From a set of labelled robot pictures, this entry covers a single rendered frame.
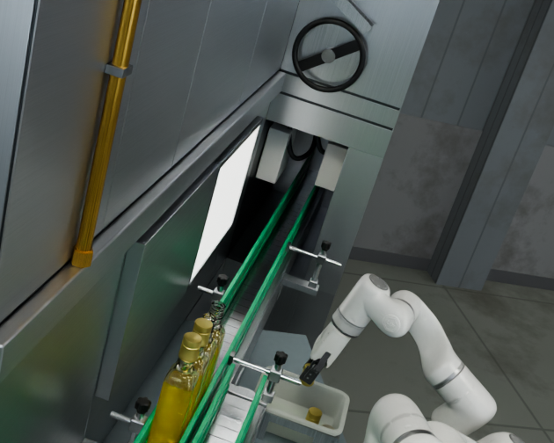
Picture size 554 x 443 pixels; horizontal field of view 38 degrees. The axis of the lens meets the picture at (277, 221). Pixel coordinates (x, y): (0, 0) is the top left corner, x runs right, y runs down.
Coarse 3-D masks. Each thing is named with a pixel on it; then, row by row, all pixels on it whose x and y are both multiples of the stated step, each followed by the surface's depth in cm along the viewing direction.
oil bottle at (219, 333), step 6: (216, 330) 164; (222, 330) 165; (216, 336) 163; (222, 336) 165; (216, 342) 163; (222, 342) 168; (216, 354) 165; (216, 360) 168; (210, 372) 166; (210, 378) 168
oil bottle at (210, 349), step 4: (212, 340) 160; (208, 344) 159; (212, 344) 159; (216, 344) 162; (208, 348) 158; (212, 348) 159; (216, 348) 162; (208, 352) 158; (212, 352) 159; (208, 356) 158; (212, 356) 159; (212, 360) 162; (208, 368) 161; (208, 372) 163; (204, 380) 160; (204, 384) 163; (204, 388) 165; (200, 392) 162; (200, 396) 164; (200, 400) 166; (196, 408) 164
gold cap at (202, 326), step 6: (198, 318) 153; (204, 318) 153; (198, 324) 151; (204, 324) 151; (210, 324) 152; (198, 330) 151; (204, 330) 151; (210, 330) 152; (204, 336) 151; (204, 342) 152
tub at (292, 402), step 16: (288, 384) 202; (320, 384) 201; (288, 400) 203; (304, 400) 203; (320, 400) 202; (336, 400) 201; (288, 416) 186; (304, 416) 200; (336, 416) 201; (336, 432) 186
